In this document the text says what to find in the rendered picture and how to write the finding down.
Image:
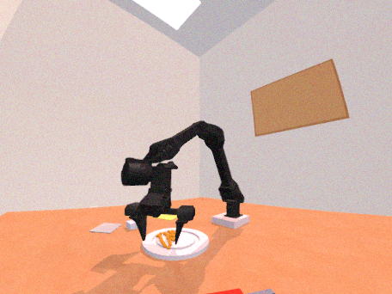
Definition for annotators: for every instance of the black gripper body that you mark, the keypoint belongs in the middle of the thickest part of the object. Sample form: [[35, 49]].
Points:
[[184, 212]]

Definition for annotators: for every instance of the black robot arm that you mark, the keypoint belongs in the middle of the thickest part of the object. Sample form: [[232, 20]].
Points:
[[137, 172]]

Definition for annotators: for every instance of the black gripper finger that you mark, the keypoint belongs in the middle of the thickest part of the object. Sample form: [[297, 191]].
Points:
[[179, 225], [141, 223]]

